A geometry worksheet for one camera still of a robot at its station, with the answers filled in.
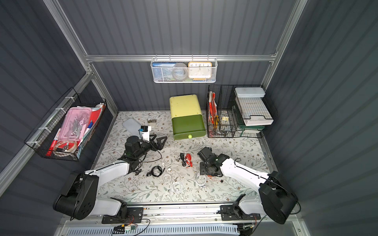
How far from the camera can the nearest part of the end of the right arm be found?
0.60 meters

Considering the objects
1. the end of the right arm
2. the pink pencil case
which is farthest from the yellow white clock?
the pink pencil case

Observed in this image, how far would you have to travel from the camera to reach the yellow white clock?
89cm

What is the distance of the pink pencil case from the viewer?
693 millimetres
